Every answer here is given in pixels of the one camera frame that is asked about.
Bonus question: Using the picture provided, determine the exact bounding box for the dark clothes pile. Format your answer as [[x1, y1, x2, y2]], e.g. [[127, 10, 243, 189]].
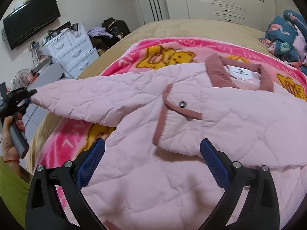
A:
[[87, 17, 131, 50]]

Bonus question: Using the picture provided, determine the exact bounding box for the white drawer chest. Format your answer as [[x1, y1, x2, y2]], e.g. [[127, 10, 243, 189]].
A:
[[42, 23, 99, 79]]

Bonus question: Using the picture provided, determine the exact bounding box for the white wardrobe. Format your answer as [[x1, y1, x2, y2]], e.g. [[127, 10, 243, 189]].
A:
[[166, 0, 276, 31]]

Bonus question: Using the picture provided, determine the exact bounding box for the green sleeve forearm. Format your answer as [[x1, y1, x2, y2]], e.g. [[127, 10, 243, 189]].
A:
[[1, 156, 32, 229]]

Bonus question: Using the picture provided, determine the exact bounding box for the tan bed cover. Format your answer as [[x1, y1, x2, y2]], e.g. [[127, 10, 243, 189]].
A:
[[25, 18, 269, 173]]

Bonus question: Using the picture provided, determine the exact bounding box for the person's left hand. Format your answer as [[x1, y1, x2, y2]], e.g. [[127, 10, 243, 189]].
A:
[[2, 116, 20, 161]]

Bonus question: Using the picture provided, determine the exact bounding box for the pink quilted jacket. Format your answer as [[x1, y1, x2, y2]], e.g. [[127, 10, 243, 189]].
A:
[[30, 52, 307, 230]]

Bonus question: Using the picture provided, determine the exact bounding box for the pink bear fleece blanket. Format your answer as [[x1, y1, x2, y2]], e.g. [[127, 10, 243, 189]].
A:
[[35, 37, 307, 209]]

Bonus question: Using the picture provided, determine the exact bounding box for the black wall television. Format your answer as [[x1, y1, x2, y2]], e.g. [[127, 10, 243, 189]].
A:
[[3, 0, 60, 50]]

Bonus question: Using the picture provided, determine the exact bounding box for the blue flamingo quilt pile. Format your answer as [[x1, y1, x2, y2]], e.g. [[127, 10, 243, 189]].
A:
[[259, 10, 306, 74]]

